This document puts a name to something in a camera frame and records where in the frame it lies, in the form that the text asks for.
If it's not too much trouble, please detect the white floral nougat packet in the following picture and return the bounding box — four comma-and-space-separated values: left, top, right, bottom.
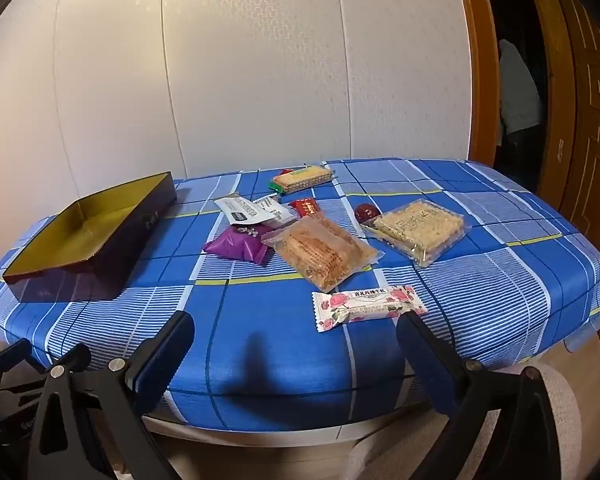
311, 284, 428, 333

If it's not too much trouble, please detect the purple snack packet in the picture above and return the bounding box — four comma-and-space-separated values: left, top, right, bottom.
203, 224, 276, 266

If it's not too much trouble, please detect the green cracker packet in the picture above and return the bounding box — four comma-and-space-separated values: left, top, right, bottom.
269, 164, 337, 196

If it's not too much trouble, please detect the white hanging garment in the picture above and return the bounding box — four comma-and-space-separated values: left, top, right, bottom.
497, 39, 543, 136

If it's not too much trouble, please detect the small red snack packet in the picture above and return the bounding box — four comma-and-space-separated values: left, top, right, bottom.
288, 198, 321, 219

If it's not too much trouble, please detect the blue plaid bedsheet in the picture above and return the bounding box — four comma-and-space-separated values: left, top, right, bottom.
0, 158, 600, 431

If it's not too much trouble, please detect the clear packet of orange crisps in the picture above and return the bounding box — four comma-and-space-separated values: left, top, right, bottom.
261, 211, 385, 293

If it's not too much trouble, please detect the brown wooden door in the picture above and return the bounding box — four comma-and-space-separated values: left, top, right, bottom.
522, 0, 600, 246

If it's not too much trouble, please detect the white packet with dark label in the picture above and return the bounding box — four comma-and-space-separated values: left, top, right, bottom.
214, 196, 267, 227

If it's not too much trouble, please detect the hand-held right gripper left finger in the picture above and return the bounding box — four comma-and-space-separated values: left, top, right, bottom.
27, 311, 196, 480

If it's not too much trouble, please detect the orange wooden door frame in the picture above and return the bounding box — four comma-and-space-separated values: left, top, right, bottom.
452, 0, 501, 166

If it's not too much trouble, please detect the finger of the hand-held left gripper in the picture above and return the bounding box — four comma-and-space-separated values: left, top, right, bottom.
0, 338, 32, 378
0, 343, 92, 403

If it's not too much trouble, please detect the dark box with gold interior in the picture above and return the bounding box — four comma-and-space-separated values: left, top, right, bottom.
2, 171, 177, 303

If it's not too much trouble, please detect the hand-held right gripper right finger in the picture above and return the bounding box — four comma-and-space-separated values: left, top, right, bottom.
396, 311, 588, 480

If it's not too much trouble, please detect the clear packet of noodle cake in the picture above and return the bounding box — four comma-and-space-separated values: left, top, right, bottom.
360, 199, 467, 267

